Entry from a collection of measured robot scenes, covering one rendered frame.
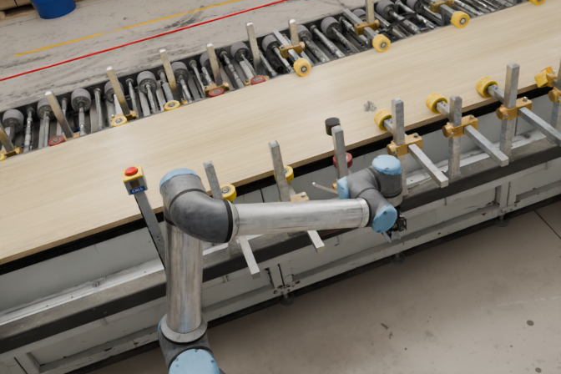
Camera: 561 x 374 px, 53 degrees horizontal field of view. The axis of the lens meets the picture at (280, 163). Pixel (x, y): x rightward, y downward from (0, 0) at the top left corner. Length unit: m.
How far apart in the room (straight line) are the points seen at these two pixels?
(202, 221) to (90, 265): 1.16
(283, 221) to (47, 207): 1.34
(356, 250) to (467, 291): 0.58
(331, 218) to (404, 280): 1.49
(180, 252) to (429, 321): 1.57
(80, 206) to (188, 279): 0.92
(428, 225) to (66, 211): 1.77
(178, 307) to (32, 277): 0.93
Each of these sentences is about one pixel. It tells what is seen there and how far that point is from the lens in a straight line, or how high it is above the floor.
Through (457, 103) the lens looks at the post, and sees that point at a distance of 2.33.
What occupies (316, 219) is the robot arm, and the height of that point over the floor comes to 1.25.
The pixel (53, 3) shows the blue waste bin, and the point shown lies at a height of 0.18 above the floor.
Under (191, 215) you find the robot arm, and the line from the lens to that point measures 1.47.
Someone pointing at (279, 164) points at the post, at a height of 1.07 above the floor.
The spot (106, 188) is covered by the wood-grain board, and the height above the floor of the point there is 0.90.
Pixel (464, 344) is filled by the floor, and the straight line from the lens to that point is 2.84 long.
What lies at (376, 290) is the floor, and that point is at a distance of 3.02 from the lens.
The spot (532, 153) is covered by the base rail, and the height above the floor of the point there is 0.70.
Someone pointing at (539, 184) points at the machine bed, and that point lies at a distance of 3.36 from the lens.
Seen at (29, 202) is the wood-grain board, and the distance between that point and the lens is 2.70.
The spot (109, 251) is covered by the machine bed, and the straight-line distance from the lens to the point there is 2.51.
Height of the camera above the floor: 2.34
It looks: 37 degrees down
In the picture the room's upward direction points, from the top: 12 degrees counter-clockwise
